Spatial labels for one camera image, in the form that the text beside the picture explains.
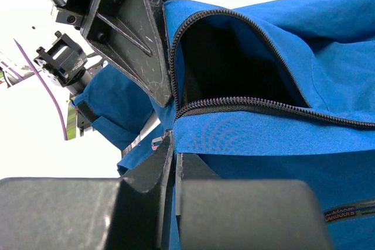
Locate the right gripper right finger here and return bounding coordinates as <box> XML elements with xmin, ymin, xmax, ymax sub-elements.
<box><xmin>176</xmin><ymin>153</ymin><xmax>333</xmax><ymax>249</ymax></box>

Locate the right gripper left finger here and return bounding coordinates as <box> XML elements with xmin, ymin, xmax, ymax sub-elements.
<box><xmin>1</xmin><ymin>132</ymin><xmax>173</xmax><ymax>249</ymax></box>

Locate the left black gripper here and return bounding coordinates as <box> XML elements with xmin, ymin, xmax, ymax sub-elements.
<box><xmin>51</xmin><ymin>0</ymin><xmax>172</xmax><ymax>107</ymax></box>

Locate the blue hooded zip jacket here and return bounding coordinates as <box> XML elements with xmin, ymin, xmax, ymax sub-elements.
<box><xmin>74</xmin><ymin>0</ymin><xmax>374</xmax><ymax>249</ymax></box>

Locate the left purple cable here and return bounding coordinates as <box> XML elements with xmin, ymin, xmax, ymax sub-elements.
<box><xmin>13</xmin><ymin>38</ymin><xmax>70</xmax><ymax>141</ymax></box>

